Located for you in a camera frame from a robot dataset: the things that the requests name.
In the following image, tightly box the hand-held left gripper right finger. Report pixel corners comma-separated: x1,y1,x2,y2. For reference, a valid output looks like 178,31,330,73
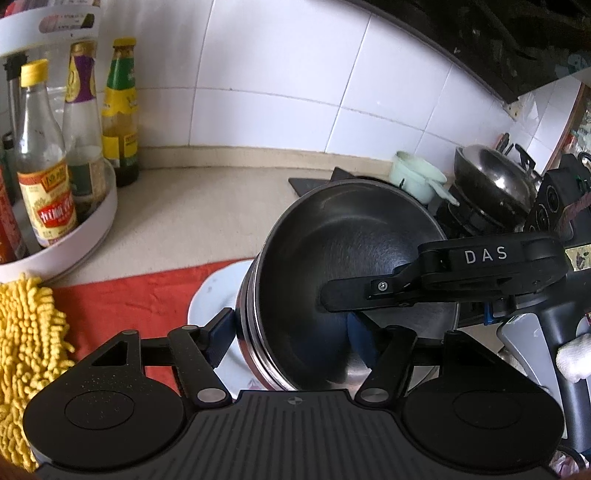
348,318,492,408

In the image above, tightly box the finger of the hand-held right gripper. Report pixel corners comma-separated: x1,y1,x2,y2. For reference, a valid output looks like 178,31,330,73
318,258,446,313

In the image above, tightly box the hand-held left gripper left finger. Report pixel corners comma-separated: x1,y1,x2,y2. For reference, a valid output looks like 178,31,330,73
92,307,234,409

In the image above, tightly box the white floral plate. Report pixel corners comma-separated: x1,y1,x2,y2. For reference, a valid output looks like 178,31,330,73
187,259,259,401

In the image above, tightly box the person's right hand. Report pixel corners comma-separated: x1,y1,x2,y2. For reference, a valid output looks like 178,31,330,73
555,330,591,383

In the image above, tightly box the black wok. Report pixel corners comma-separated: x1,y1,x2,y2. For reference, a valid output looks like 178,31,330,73
454,144,544,217

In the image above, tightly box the red cloth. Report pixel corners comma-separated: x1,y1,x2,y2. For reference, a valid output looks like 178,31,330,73
51,259,252,384

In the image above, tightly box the black gas stove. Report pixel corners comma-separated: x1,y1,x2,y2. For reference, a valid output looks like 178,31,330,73
288,165,532,241

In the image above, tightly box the mint green cup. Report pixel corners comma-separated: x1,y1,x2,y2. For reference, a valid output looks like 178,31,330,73
389,151,461,207

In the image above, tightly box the white turntable rack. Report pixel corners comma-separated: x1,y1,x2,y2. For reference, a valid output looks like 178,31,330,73
0,0,119,284

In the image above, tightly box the yellow chenille cloth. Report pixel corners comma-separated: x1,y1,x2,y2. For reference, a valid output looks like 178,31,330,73
0,272,77,472

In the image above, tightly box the black range hood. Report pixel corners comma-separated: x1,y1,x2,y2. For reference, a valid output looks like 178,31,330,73
383,0,591,104

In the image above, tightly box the clear bottle yellow red label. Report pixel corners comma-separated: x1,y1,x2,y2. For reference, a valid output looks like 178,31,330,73
14,59,78,248

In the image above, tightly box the clear bottle purple label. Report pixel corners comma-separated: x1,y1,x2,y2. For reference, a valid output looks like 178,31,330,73
61,41,106,223

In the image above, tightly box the red label sauce bottle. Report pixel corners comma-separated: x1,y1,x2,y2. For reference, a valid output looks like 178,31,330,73
0,164,27,265

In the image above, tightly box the green yellow label bottle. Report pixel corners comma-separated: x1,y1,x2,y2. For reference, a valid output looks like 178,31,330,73
100,38,140,188

